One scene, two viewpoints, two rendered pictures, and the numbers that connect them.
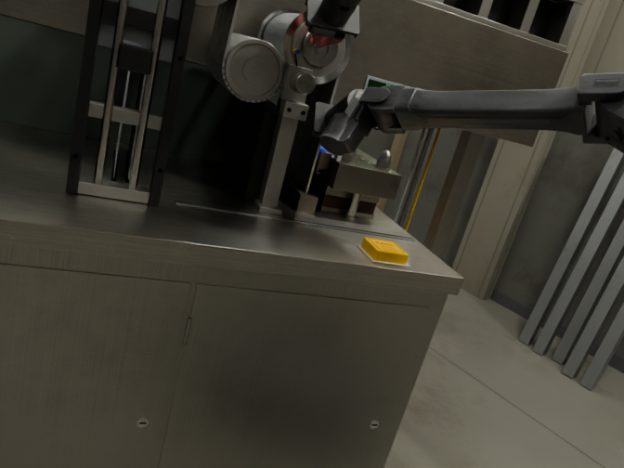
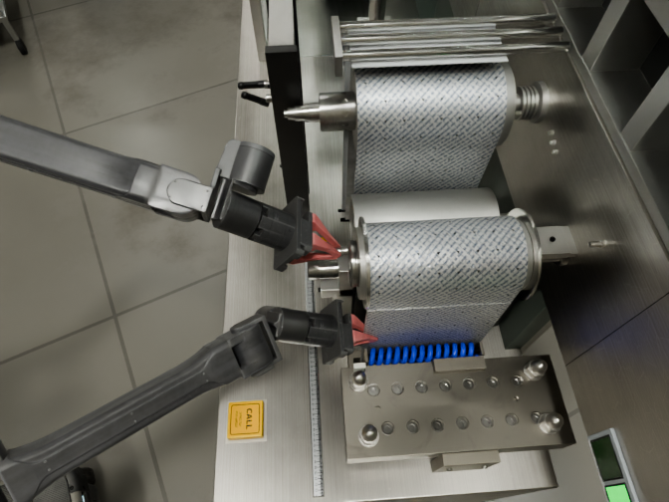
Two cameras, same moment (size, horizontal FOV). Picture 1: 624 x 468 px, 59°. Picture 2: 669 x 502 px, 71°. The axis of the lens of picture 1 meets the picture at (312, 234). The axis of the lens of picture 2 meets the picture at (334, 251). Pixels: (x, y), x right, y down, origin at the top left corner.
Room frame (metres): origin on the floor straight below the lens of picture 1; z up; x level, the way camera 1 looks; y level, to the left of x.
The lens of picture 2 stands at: (1.27, -0.27, 1.91)
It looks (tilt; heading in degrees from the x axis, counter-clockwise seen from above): 59 degrees down; 109
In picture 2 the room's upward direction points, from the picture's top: straight up
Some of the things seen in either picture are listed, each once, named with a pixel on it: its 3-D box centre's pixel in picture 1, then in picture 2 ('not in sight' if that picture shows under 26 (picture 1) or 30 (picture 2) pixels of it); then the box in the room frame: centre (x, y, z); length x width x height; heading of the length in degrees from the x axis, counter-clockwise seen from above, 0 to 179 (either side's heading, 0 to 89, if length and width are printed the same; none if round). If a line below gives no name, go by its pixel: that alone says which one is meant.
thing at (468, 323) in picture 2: (310, 110); (429, 326); (1.33, 0.08, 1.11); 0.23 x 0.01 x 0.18; 23
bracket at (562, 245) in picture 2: not in sight; (555, 241); (1.46, 0.20, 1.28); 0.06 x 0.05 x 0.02; 23
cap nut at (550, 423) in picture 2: not in sight; (553, 421); (1.57, 0.01, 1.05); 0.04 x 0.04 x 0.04
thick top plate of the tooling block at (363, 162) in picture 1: (338, 160); (450, 407); (1.41, -0.01, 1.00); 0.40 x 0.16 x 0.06; 23
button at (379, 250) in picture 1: (384, 251); (246, 419); (1.04, -0.15, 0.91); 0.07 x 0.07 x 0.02; 23
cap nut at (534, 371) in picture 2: not in sight; (538, 367); (1.54, 0.09, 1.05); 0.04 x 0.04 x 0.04
